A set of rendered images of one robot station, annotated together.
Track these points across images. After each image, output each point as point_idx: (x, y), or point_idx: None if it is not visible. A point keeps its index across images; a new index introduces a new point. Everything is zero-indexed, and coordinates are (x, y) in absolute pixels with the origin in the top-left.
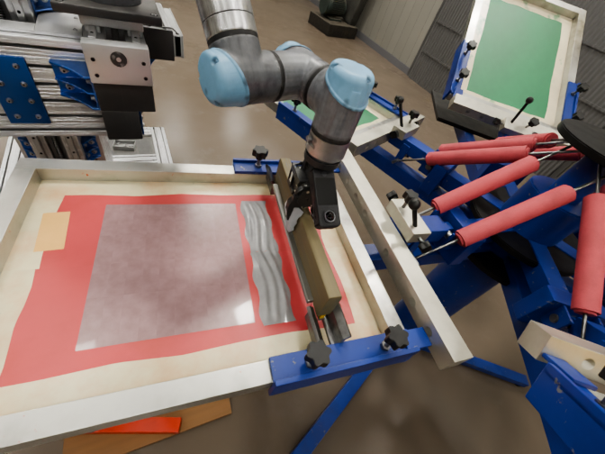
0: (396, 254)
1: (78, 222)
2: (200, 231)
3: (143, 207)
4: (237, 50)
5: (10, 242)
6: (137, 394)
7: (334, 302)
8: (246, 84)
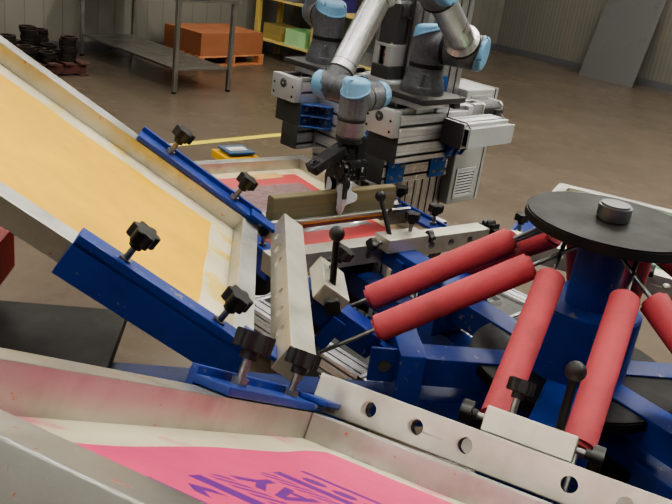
0: (351, 239)
1: (278, 179)
2: None
3: (309, 190)
4: (327, 70)
5: (249, 168)
6: None
7: (270, 203)
8: (320, 82)
